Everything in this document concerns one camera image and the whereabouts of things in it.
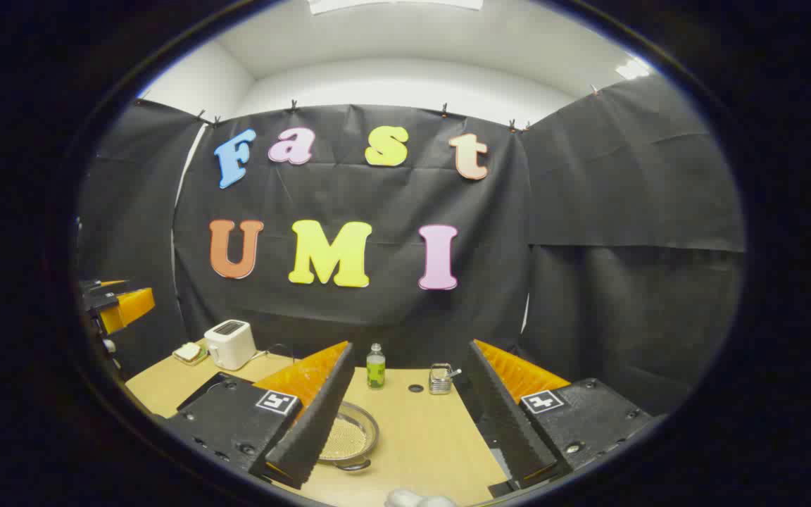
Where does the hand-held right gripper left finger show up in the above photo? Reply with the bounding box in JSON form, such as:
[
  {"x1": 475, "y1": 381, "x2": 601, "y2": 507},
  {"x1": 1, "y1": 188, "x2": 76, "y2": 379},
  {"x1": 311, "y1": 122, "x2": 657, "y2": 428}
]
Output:
[{"x1": 165, "y1": 341, "x2": 356, "y2": 491}]

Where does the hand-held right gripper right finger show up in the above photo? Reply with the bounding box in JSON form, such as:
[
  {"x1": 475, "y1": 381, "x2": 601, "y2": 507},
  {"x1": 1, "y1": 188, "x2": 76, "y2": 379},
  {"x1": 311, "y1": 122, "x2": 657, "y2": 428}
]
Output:
[{"x1": 463, "y1": 339, "x2": 654, "y2": 492}]

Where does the white toaster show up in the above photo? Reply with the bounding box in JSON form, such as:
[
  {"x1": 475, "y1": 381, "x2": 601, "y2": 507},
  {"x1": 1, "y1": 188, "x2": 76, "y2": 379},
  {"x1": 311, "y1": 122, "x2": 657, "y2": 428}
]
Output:
[{"x1": 204, "y1": 319, "x2": 258, "y2": 372}]

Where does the ceiling light panel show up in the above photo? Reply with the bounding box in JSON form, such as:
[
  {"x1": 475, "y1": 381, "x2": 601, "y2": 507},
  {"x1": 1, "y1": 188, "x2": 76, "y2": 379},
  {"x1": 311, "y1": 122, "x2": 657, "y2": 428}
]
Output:
[
  {"x1": 307, "y1": 0, "x2": 485, "y2": 15},
  {"x1": 615, "y1": 58, "x2": 653, "y2": 81}
]

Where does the black induction cooktop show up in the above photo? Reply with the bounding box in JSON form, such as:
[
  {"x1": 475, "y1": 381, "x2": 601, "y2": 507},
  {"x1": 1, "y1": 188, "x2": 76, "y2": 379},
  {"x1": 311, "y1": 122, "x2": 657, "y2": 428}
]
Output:
[{"x1": 177, "y1": 372, "x2": 255, "y2": 413}]

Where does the sandwich on small plate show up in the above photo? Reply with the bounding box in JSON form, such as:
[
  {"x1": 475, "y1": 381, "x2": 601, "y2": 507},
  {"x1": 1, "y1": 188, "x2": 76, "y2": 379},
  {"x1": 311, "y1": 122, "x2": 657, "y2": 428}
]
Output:
[{"x1": 172, "y1": 342, "x2": 209, "y2": 366}]

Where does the metal wire utensil holder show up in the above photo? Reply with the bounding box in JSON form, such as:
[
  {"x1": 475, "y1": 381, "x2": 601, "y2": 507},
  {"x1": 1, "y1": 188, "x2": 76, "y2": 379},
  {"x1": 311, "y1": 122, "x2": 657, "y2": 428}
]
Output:
[{"x1": 428, "y1": 363, "x2": 454, "y2": 396}]

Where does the pile of pale soybeans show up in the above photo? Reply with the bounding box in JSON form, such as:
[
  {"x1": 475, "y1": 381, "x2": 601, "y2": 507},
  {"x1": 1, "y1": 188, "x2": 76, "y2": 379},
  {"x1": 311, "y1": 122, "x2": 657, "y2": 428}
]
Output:
[{"x1": 320, "y1": 414, "x2": 368, "y2": 461}]

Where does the steel pot with black handles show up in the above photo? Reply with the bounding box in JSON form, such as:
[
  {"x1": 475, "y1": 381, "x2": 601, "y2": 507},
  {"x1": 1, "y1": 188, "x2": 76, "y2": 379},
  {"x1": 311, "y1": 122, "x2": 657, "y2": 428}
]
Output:
[{"x1": 318, "y1": 401, "x2": 381, "y2": 472}]

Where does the green label plastic bottle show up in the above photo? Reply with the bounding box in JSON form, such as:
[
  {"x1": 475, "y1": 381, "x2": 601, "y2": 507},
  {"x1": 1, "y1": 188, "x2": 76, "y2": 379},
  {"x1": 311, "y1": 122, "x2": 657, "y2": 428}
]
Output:
[{"x1": 366, "y1": 343, "x2": 386, "y2": 390}]

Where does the black toaster cable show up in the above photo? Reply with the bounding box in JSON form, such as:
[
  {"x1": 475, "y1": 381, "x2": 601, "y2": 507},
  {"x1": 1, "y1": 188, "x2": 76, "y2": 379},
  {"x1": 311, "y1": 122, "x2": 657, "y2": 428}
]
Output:
[{"x1": 251, "y1": 343, "x2": 297, "y2": 365}]

